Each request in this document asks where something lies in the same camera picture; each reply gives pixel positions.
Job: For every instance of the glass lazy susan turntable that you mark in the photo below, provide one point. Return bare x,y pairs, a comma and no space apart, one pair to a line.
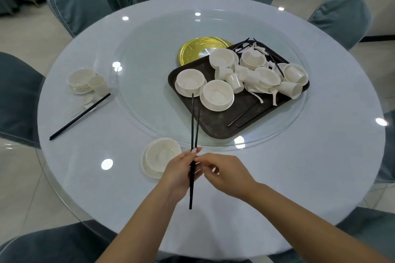
145,87

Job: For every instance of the gold turntable base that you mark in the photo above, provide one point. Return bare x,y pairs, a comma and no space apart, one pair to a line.
189,51

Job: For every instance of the person's left hand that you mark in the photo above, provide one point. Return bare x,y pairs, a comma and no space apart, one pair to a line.
177,173

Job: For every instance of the person's right forearm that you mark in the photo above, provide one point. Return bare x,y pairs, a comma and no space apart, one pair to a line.
302,232

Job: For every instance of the black tray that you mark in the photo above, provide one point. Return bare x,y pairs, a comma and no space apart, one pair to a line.
216,124

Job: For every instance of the person's left forearm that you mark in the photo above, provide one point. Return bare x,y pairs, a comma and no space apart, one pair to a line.
139,232

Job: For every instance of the person's right hand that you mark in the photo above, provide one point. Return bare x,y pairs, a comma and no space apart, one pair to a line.
230,176

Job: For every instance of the white round table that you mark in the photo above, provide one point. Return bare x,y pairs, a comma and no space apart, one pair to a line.
277,179

